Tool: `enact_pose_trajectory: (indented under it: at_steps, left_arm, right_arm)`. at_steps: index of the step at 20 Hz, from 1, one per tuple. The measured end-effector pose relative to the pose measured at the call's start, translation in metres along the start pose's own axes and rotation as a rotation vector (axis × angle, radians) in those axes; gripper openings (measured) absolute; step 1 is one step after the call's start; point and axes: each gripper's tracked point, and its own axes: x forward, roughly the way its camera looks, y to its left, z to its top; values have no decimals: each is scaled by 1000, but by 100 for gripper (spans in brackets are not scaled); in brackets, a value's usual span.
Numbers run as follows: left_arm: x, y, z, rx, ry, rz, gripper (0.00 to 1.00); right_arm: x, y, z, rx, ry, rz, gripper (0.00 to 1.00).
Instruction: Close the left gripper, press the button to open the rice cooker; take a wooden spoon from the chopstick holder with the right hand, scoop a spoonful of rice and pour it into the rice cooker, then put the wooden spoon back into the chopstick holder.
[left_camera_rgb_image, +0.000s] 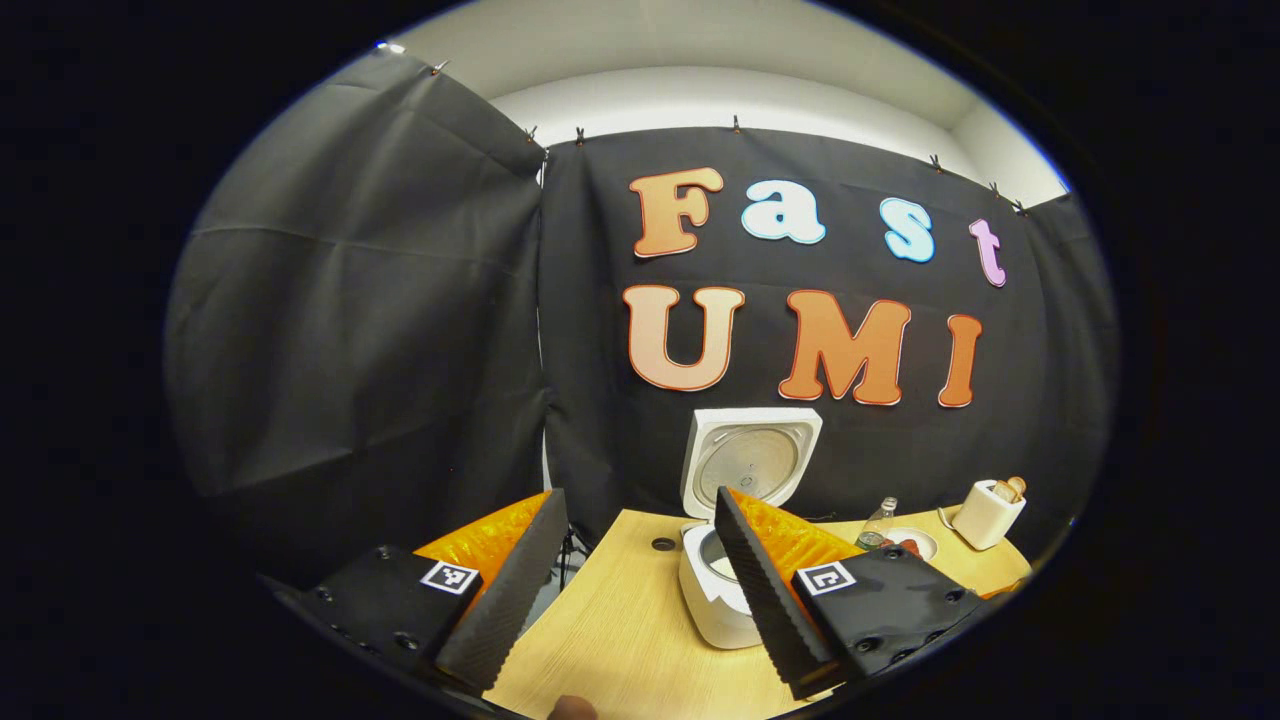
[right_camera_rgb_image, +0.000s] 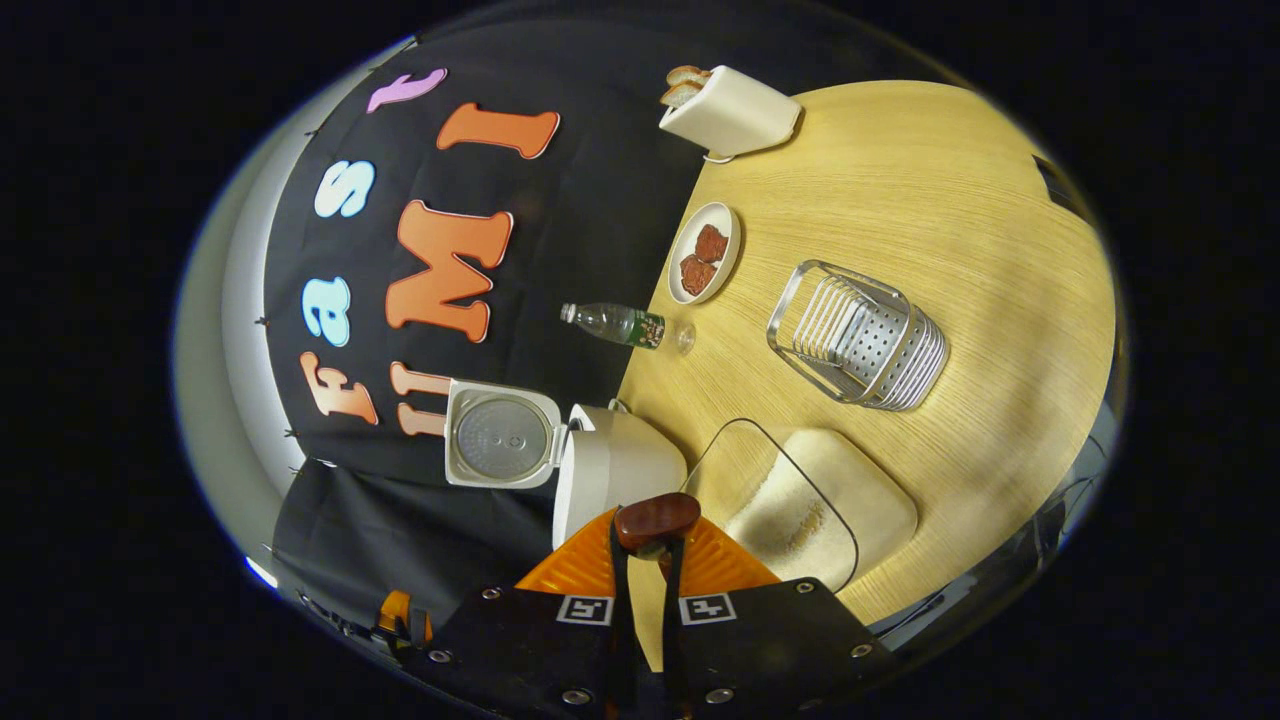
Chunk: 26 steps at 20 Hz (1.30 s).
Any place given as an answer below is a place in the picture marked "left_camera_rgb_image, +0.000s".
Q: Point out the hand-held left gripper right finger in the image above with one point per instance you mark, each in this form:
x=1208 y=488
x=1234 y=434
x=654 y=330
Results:
x=765 y=600

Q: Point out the black backdrop cloth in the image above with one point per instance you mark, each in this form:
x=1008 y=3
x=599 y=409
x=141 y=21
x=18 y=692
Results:
x=350 y=300

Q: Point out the white toaster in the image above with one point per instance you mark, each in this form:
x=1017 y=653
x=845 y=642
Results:
x=985 y=520

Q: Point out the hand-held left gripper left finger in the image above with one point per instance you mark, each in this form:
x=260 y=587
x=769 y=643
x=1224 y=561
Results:
x=515 y=600

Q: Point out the clear glass bottle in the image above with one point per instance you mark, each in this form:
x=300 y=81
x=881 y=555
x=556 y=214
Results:
x=878 y=525

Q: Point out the white round plate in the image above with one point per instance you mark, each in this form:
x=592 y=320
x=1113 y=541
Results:
x=925 y=538

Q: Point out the white rice cooker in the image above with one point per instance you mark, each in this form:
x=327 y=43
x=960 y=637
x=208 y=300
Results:
x=750 y=455

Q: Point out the toasted bread slice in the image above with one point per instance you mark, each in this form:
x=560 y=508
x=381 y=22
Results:
x=1002 y=492
x=1017 y=487

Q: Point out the black stand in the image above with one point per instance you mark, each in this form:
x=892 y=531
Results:
x=570 y=560

